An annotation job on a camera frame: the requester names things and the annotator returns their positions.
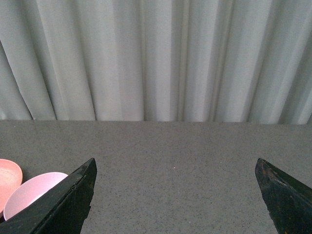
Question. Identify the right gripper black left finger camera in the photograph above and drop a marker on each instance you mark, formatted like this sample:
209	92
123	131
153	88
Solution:
62	210

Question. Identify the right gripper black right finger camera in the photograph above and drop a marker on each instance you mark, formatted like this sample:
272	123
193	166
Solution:
288	200

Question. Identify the light pink bowl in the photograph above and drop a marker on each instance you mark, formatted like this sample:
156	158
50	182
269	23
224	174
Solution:
30	191

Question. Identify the pink round plate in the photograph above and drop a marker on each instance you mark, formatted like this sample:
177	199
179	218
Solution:
10	179

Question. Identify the white pleated curtain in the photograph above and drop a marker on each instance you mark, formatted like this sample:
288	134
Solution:
157	60

